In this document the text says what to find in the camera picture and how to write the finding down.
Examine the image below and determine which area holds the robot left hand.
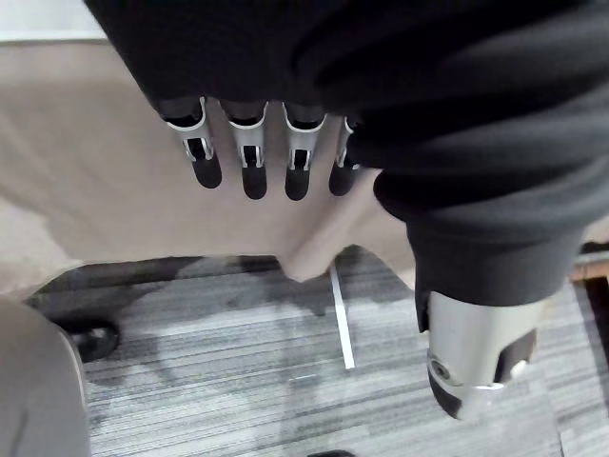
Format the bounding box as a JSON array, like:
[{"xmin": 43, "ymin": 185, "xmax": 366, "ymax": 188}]
[{"xmin": 83, "ymin": 0, "xmax": 609, "ymax": 423}]

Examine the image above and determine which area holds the beige bed skirt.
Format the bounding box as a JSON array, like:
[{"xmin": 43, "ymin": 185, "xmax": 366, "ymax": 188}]
[{"xmin": 0, "ymin": 37, "xmax": 609, "ymax": 306}]

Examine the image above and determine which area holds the white bed sheet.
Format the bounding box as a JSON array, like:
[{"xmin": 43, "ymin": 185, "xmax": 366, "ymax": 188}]
[{"xmin": 0, "ymin": 0, "xmax": 104, "ymax": 44}]

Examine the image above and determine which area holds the white floor tape strip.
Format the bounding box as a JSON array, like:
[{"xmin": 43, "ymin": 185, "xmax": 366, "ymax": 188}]
[{"xmin": 329, "ymin": 260, "xmax": 357, "ymax": 371}]

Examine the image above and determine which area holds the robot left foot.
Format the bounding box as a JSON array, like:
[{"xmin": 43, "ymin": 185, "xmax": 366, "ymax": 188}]
[{"xmin": 61, "ymin": 316, "xmax": 120, "ymax": 364}]

